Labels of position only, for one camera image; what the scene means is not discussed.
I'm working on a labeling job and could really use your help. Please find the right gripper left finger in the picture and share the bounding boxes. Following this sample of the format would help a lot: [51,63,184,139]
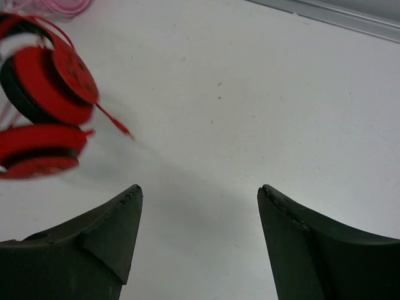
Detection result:
[1,184,143,299]

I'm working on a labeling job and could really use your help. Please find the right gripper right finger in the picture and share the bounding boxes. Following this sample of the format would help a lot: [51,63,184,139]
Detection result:
[257,185,399,299]

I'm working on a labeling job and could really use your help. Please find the red headphone cable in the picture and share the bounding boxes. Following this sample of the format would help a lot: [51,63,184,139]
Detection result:
[31,15,136,141]

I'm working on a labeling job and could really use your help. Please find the red black headphones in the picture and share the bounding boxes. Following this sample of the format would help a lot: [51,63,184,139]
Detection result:
[1,12,99,180]

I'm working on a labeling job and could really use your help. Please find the pink headphones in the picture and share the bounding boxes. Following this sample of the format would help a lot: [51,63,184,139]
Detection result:
[1,0,91,18]

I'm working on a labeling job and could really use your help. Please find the aluminium table frame rail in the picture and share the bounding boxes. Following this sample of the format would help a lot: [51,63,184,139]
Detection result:
[252,0,399,43]

